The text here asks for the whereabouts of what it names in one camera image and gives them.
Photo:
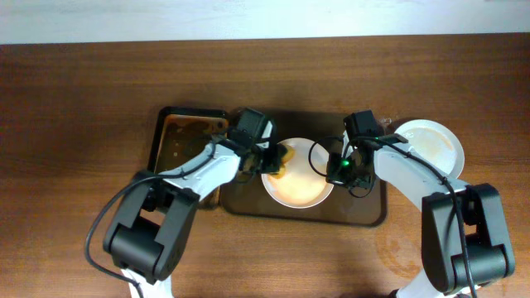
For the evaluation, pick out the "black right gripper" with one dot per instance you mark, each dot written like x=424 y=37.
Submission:
x=339 y=173

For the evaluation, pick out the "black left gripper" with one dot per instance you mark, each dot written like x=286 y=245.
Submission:
x=271 y=159

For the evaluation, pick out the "yellow green sponge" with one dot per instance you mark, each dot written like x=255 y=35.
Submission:
x=285 y=158

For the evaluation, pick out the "white plate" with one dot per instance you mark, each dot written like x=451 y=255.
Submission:
x=435 y=143
x=300 y=187

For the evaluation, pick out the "white plate front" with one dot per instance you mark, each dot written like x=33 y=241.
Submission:
x=435 y=143

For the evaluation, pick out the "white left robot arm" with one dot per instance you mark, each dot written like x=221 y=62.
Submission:
x=148 y=233

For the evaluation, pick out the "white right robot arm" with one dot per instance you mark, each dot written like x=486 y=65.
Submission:
x=465 y=238

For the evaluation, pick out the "small black soapy tray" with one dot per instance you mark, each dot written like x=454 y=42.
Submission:
x=181 y=134

